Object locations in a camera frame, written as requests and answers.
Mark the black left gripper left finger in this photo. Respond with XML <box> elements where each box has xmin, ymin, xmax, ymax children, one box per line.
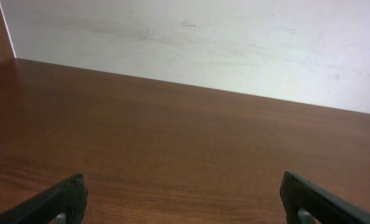
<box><xmin>0</xmin><ymin>174</ymin><xmax>88</xmax><ymax>224</ymax></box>

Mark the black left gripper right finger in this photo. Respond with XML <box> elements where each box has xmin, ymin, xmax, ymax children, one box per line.
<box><xmin>280</xmin><ymin>171</ymin><xmax>370</xmax><ymax>224</ymax></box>

